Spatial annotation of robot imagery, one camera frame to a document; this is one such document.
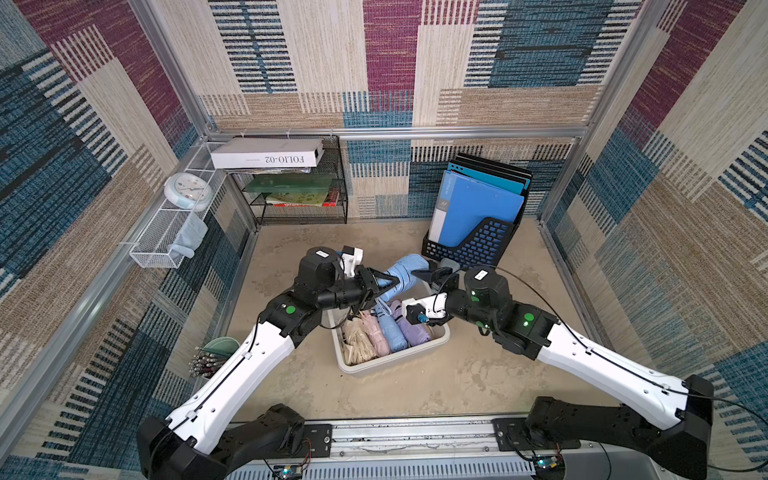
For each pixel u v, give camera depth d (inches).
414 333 31.4
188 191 29.5
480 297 20.1
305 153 31.4
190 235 27.1
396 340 31.4
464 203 35.2
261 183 39.0
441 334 30.4
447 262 40.9
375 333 33.5
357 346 30.9
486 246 36.3
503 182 34.8
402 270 26.9
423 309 22.1
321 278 20.7
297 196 39.9
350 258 26.0
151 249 27.0
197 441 14.9
